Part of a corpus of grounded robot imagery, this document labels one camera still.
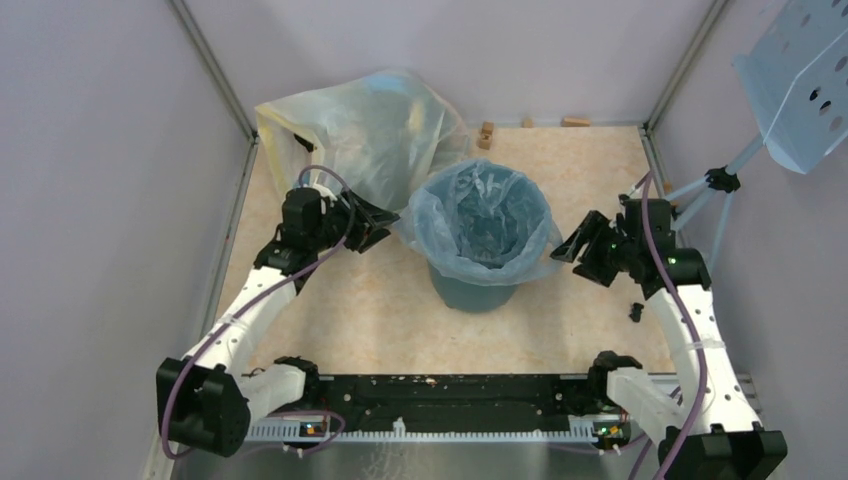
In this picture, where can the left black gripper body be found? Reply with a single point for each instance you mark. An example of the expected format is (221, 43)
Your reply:
(334, 224)

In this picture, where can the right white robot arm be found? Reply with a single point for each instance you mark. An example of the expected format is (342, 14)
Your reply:
(710, 431)

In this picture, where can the long wooden block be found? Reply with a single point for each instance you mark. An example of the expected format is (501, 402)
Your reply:
(575, 122)

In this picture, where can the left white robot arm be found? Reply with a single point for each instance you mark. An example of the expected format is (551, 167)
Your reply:
(207, 399)

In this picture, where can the teal plastic trash bin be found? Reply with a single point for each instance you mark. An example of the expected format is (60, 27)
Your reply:
(470, 295)

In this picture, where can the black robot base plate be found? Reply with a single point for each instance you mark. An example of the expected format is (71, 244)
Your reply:
(465, 403)

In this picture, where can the white toothed rail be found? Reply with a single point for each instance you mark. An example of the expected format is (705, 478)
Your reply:
(293, 431)

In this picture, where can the thin blue plastic trash bag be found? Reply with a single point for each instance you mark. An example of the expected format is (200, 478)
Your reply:
(477, 225)

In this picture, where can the small black loose part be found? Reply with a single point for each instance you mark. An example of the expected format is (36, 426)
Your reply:
(635, 312)

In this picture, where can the large full translucent bag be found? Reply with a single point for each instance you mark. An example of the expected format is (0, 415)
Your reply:
(383, 134)

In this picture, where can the perforated light blue panel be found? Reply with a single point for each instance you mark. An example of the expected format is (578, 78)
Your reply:
(795, 81)

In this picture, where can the wooden letter cube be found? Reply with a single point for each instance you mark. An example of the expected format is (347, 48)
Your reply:
(484, 142)

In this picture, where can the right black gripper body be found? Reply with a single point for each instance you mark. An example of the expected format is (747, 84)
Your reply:
(609, 254)

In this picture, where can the light blue tripod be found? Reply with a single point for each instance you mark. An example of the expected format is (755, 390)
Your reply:
(689, 200)

